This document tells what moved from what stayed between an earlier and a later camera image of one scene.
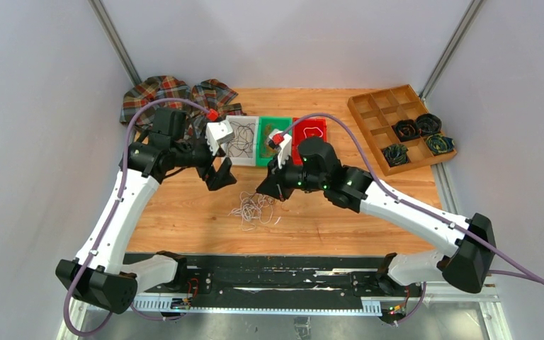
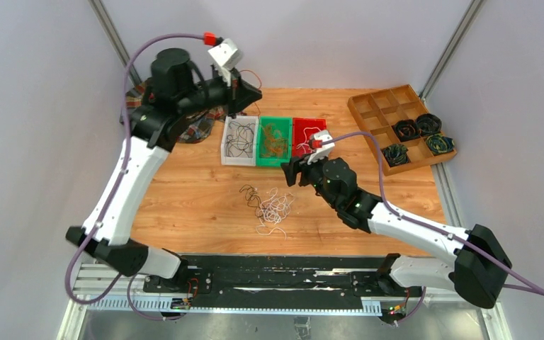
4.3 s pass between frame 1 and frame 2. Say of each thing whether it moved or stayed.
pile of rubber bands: moved
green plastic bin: stayed
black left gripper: moved
